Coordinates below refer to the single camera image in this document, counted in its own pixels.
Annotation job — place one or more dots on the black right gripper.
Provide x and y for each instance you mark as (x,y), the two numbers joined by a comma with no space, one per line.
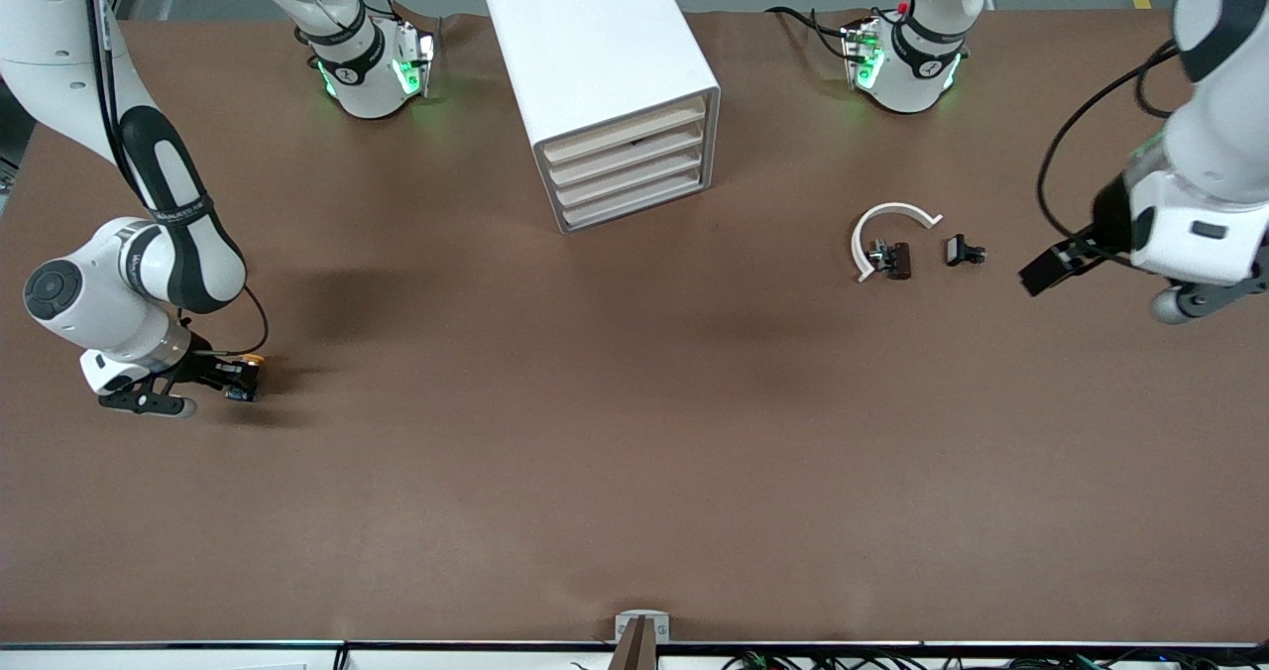
(205,366)

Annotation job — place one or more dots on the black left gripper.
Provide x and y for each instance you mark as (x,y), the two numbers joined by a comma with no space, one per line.
(1083,247)

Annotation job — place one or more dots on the white drawer cabinet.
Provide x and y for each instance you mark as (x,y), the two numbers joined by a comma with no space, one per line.
(585,36)

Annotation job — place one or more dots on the brown small switch component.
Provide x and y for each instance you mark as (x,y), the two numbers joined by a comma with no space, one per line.
(898,260)

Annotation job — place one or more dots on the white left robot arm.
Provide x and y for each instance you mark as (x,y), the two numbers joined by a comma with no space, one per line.
(1210,135)

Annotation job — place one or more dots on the grey metal bracket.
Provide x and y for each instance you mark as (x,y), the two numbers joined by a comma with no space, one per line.
(642,617)

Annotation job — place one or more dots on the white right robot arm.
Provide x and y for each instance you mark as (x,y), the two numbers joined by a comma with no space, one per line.
(59,55)

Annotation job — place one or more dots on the orange push button blue block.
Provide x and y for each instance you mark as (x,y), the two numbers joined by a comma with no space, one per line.
(253,359)

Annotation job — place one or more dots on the black small switch component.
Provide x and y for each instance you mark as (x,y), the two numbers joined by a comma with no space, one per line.
(958,250)

